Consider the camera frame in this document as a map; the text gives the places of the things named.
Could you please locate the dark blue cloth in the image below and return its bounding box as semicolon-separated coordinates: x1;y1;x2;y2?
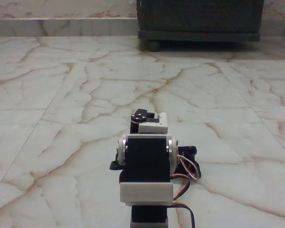
172;144;201;183

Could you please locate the dark wooden cabinet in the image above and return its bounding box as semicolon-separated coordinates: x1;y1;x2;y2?
136;0;265;52

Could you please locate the white and red servo wire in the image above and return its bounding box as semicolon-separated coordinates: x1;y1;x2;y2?
177;152;200;182

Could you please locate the brown red black servo cable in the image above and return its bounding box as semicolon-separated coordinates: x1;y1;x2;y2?
167;175;196;228

